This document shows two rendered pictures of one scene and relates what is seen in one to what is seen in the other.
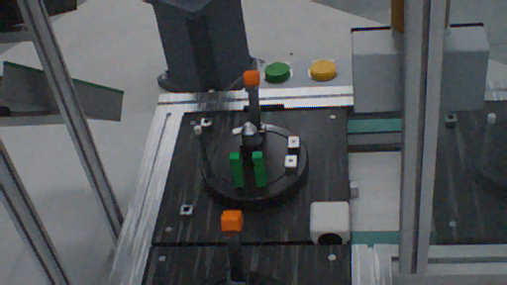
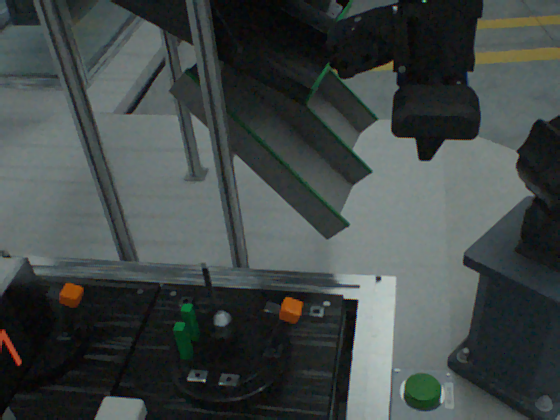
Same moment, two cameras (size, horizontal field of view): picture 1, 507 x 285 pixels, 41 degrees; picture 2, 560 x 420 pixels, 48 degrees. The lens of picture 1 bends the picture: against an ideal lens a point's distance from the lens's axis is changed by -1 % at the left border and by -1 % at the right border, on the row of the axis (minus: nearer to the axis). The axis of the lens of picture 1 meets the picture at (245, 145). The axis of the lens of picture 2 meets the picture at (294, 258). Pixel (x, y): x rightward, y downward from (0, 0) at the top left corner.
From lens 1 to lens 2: 0.88 m
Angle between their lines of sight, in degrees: 63
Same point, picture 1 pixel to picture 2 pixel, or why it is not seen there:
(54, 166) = (366, 238)
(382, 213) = not seen: outside the picture
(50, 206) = (311, 243)
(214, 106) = (364, 326)
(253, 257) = (110, 357)
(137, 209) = (217, 273)
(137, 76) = not seen: hidden behind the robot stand
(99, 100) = (301, 197)
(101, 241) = not seen: hidden behind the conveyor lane
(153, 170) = (273, 284)
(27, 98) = (198, 112)
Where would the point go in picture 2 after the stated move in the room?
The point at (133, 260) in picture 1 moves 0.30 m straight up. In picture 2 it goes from (157, 277) to (98, 71)
